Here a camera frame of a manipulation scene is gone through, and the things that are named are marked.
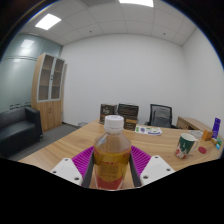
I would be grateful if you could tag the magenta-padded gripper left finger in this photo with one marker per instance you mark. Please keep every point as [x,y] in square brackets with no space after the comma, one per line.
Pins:
[68,170]

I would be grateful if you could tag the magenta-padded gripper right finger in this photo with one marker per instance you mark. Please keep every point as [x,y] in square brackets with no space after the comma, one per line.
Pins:
[155,168]

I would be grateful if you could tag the drink bottle with white cap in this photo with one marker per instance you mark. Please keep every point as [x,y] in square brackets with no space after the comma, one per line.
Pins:
[112,160]

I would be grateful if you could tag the white and green mug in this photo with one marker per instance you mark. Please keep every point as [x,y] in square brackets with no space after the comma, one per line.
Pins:
[185,145]

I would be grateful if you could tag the colourful printed brochure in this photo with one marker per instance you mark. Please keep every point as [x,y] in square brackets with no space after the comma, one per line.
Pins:
[148,130]

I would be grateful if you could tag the black mesh office chair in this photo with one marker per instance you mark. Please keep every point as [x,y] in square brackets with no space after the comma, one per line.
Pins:
[160,116]

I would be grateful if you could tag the white printed paper sheet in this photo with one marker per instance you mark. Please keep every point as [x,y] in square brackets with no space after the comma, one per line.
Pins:
[196,134]

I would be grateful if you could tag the wooden side desk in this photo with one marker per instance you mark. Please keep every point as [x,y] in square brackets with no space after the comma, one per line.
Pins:
[191,123]

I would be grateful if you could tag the wooden shelf cabinet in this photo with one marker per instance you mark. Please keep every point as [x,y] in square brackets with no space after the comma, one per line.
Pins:
[48,113]

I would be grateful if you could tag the black leather sofa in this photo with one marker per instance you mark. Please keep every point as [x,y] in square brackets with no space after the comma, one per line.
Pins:
[16,131]

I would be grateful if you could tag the small blue packet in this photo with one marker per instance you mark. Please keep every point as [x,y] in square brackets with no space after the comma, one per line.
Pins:
[218,146]

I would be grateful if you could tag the small dark printed box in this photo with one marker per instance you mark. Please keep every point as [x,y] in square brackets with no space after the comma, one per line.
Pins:
[106,111]

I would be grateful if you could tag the purple standing box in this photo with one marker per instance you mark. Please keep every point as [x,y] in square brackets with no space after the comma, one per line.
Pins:
[216,128]

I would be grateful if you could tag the small ceiling light panel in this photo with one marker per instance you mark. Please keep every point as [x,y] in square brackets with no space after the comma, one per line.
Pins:
[48,21]

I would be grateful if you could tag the large ceiling light panel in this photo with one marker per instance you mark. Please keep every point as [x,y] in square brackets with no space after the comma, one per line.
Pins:
[136,2]

